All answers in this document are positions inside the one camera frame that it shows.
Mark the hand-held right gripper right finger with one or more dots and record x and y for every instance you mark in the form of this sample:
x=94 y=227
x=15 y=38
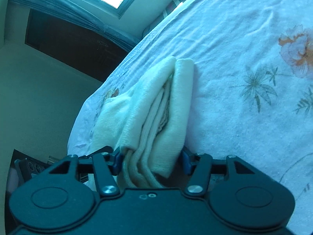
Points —
x=185 y=162

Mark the floral bed blanket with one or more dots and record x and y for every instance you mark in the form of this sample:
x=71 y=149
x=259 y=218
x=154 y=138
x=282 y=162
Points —
x=232 y=41

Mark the striped bed sheet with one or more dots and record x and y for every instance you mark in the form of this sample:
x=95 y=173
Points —
x=176 y=2

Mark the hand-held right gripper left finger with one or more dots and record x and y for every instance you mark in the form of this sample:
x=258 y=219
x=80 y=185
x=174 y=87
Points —
x=117 y=162

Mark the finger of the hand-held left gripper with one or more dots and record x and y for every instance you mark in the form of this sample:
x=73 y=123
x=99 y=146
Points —
x=100 y=151

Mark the cream knitted sweater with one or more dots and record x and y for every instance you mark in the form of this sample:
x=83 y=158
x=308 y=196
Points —
x=178 y=98

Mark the blue curtain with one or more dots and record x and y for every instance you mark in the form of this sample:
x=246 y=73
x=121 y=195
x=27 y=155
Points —
x=73 y=12

